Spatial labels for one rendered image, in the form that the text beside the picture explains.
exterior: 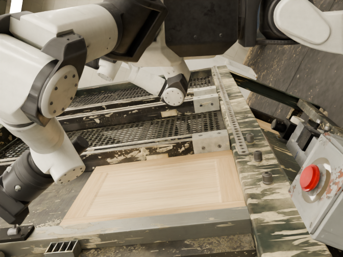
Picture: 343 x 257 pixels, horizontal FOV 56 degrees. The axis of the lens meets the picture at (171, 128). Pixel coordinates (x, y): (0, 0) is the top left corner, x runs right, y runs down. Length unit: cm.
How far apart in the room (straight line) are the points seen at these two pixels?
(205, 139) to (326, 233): 70
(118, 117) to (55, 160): 105
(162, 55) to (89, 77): 583
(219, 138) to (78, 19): 72
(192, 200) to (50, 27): 58
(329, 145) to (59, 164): 47
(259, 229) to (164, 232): 21
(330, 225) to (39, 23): 46
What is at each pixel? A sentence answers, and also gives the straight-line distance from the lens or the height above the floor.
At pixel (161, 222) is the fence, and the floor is 107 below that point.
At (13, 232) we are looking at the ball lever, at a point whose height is 140.
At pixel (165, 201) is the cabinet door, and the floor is 107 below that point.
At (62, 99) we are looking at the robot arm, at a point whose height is 130.
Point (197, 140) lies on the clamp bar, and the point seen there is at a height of 101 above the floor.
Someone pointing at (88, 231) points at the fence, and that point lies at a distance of 83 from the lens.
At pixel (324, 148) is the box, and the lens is 52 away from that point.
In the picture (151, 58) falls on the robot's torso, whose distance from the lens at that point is 80.
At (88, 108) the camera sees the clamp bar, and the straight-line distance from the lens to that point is 192.
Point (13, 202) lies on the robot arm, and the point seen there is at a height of 139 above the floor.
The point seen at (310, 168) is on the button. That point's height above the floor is 95.
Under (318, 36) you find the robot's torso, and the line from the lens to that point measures 87.
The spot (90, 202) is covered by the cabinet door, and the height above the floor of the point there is 126.
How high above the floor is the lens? 117
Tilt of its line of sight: 3 degrees down
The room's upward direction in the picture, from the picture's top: 69 degrees counter-clockwise
